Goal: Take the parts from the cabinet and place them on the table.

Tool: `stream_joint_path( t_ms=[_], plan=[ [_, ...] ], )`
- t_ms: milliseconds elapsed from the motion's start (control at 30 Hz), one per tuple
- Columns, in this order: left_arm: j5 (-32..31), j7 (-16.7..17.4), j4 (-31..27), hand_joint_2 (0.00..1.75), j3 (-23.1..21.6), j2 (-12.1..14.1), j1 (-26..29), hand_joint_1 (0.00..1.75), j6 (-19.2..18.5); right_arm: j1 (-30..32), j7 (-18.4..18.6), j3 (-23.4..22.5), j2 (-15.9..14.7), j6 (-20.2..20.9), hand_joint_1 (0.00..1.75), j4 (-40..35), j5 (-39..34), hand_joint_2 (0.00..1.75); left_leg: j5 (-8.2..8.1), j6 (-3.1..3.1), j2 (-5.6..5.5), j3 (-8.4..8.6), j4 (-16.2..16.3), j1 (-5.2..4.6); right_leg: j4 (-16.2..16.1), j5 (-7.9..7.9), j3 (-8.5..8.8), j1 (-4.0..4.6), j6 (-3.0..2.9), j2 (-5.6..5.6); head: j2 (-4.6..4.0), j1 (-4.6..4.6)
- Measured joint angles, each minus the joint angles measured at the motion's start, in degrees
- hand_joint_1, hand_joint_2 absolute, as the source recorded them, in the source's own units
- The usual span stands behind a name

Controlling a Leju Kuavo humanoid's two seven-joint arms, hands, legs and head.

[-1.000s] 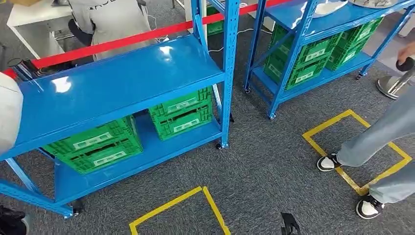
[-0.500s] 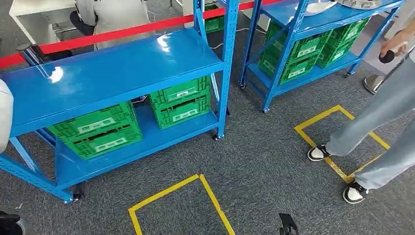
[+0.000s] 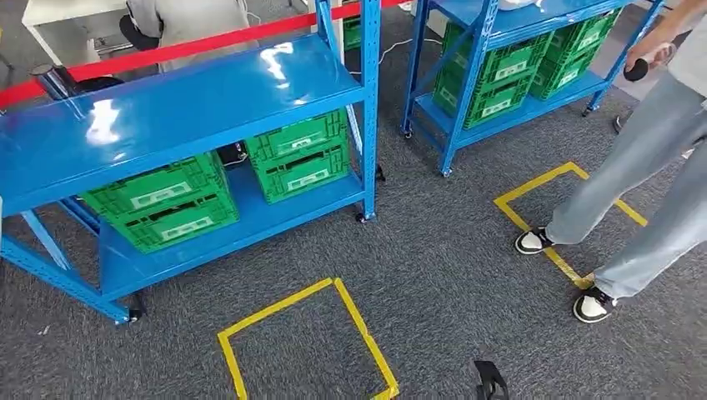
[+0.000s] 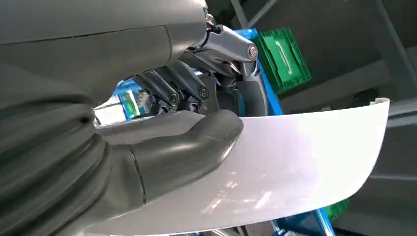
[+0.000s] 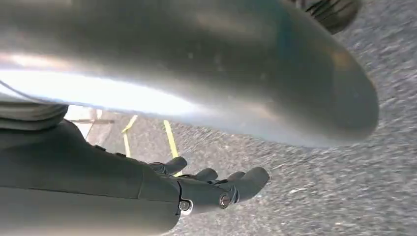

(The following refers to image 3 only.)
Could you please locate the red barrier belt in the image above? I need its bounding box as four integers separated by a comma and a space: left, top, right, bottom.
0, 0, 410, 110

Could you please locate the green plastic crate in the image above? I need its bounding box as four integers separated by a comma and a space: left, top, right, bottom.
251, 144, 353, 205
244, 108, 350, 164
79, 152, 228, 225
441, 22, 554, 84
431, 66, 536, 131
544, 7, 623, 64
342, 15, 363, 52
110, 190, 241, 255
529, 47, 603, 103

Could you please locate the white floor cable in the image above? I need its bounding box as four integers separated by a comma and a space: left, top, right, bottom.
348, 37, 443, 76

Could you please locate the white table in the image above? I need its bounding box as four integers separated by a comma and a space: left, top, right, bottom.
21, 0, 131, 68

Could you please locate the yellow tape square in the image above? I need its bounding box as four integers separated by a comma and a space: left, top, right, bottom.
493, 161, 649, 291
217, 277, 400, 400

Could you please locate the large blue metal shelf rack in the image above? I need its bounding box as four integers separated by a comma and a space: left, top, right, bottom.
0, 0, 382, 326

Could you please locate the seated person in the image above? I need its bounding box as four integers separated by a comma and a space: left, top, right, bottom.
118, 0, 261, 73

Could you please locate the small blue metal shelf rack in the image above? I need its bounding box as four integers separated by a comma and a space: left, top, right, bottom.
401, 0, 667, 178

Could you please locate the black-tipped hand-held device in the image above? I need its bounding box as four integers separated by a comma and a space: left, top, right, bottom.
623, 42, 679, 83

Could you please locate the chrome stanchion post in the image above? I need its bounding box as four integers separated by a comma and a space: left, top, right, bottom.
28, 62, 84, 103

